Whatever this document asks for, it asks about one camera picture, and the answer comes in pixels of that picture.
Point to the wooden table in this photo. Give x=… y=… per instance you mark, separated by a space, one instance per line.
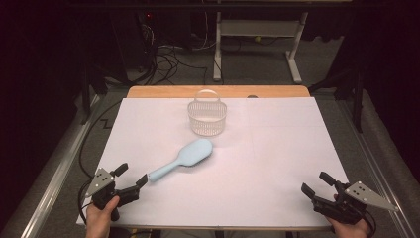
x=158 y=91

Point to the white table cover sheet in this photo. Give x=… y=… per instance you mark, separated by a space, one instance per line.
x=257 y=172

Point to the black metal stand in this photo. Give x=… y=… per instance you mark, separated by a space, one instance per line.
x=86 y=95
x=358 y=99

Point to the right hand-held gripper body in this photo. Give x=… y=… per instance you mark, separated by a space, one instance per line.
x=346 y=208

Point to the aluminium floor rail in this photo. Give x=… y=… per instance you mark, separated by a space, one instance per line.
x=376 y=165
x=56 y=175

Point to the person's right hand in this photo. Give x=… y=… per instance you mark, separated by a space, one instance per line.
x=351 y=231

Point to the small yellow object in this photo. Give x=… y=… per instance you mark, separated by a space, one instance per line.
x=257 y=38

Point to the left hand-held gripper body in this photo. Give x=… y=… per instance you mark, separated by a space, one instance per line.
x=104 y=195

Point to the light blue hairbrush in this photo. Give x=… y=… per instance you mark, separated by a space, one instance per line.
x=194 y=152

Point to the person's left hand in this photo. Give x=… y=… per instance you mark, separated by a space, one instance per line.
x=99 y=223

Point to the white metal desk frame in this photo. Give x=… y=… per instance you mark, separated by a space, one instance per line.
x=257 y=28

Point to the white plastic basket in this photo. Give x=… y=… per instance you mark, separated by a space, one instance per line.
x=207 y=124

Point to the black computer case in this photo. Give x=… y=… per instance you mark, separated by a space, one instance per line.
x=132 y=39

